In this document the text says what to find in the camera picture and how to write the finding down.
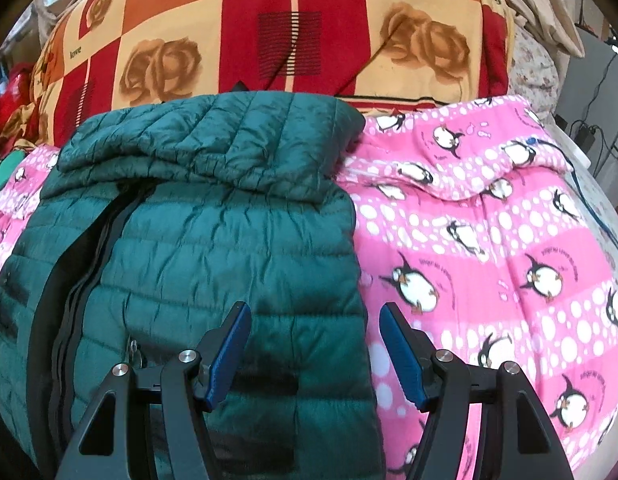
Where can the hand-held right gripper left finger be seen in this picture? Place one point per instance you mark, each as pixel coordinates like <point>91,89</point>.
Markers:
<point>231,355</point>

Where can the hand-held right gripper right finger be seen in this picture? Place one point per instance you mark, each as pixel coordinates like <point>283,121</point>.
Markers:
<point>401,355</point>

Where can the green puffer jacket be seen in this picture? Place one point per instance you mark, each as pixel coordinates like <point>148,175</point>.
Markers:
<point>214,240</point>

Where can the pink penguin-print blanket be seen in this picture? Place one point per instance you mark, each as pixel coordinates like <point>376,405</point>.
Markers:
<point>489,240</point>

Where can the green cloth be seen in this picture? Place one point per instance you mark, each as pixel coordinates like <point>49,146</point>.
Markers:
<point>4,175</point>

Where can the white floral cloth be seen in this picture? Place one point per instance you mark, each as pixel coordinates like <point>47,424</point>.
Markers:
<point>534,75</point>

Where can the red orange rose-print quilt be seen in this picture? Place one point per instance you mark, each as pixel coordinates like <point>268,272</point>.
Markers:
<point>229,35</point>

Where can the white curtain cloth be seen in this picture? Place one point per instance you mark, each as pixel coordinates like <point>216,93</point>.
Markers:
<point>51,5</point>

